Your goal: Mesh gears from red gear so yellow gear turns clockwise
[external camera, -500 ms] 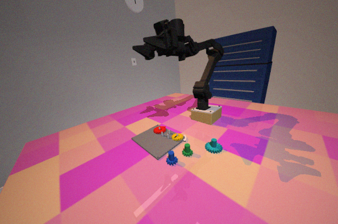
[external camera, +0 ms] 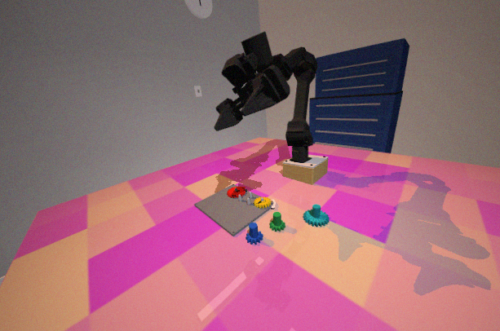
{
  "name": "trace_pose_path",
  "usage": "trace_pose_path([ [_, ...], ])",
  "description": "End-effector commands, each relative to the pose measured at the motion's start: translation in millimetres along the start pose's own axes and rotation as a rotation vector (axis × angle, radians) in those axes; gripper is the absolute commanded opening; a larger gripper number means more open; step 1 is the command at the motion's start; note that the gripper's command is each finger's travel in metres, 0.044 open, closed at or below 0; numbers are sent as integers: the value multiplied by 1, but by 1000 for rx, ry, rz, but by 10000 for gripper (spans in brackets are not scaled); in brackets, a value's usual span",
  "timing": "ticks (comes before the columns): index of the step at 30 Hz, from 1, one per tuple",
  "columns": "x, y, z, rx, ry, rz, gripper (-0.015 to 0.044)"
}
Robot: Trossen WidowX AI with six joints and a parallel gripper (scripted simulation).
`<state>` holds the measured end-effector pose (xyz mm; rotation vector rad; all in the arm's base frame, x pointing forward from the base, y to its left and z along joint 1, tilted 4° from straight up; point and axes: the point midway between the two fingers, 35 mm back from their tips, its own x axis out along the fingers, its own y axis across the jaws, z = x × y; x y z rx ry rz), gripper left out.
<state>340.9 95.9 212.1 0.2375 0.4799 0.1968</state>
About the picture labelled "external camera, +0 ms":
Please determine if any blue gear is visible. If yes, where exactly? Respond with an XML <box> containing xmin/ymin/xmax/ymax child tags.
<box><xmin>246</xmin><ymin>223</ymin><xmax>263</xmax><ymax>245</ymax></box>

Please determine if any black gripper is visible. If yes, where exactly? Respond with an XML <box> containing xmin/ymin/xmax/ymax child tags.
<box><xmin>214</xmin><ymin>64</ymin><xmax>290</xmax><ymax>131</ymax></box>

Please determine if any green gear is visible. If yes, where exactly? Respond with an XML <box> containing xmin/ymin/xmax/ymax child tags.
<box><xmin>269</xmin><ymin>212</ymin><xmax>286</xmax><ymax>232</ymax></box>

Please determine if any red gear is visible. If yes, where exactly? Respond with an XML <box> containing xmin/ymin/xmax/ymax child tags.
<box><xmin>227</xmin><ymin>187</ymin><xmax>246</xmax><ymax>198</ymax></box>

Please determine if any yellow gear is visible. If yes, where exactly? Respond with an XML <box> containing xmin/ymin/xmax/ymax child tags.
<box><xmin>254</xmin><ymin>197</ymin><xmax>272</xmax><ymax>208</ymax></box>

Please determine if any teal gear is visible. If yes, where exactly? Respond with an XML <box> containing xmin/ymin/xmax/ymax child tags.
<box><xmin>303</xmin><ymin>205</ymin><xmax>330</xmax><ymax>227</ymax></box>

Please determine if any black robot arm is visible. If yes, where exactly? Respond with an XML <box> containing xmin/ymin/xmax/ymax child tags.
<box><xmin>222</xmin><ymin>32</ymin><xmax>317</xmax><ymax>163</ymax></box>

